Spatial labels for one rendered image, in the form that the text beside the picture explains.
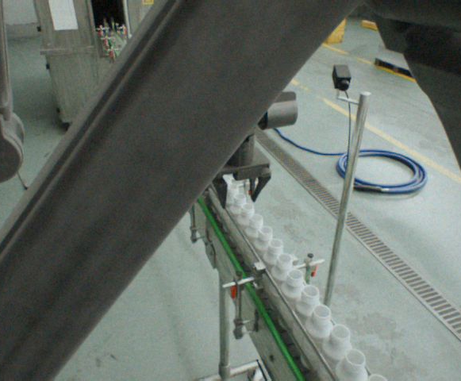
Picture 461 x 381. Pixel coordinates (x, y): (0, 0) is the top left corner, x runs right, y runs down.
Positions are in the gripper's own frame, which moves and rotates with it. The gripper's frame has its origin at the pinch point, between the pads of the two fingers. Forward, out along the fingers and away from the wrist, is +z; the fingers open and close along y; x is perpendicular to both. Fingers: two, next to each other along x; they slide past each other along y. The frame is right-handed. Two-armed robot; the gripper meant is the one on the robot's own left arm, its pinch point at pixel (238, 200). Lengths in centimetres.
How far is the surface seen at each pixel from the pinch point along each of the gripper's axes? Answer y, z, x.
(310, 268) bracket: -24.3, 32.6, -7.9
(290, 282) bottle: -12.7, 25.1, 1.4
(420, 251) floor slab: -173, 142, -96
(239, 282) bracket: -3.8, 31.1, -8.2
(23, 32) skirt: 115, 138, -936
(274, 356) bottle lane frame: -9.0, 47.1, 3.9
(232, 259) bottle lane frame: -9.1, 40.6, -26.6
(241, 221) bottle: -12.4, 27.8, -28.1
